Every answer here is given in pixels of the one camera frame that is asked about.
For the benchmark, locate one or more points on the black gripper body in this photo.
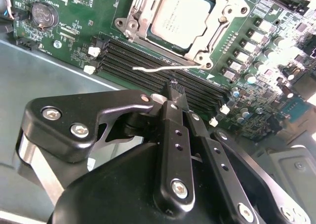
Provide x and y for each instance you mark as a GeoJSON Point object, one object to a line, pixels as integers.
{"type": "Point", "coordinates": [118, 189]}

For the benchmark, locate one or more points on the silver CPU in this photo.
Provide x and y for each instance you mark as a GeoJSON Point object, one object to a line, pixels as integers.
{"type": "Point", "coordinates": [180, 16]}

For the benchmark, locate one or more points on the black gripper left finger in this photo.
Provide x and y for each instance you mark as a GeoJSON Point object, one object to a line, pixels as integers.
{"type": "Point", "coordinates": [74, 115]}

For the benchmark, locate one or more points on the metal locking lever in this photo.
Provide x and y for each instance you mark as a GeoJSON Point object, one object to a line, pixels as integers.
{"type": "Point", "coordinates": [142, 69]}

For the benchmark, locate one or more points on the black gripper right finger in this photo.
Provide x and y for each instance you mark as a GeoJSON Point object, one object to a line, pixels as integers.
{"type": "Point", "coordinates": [221, 159]}

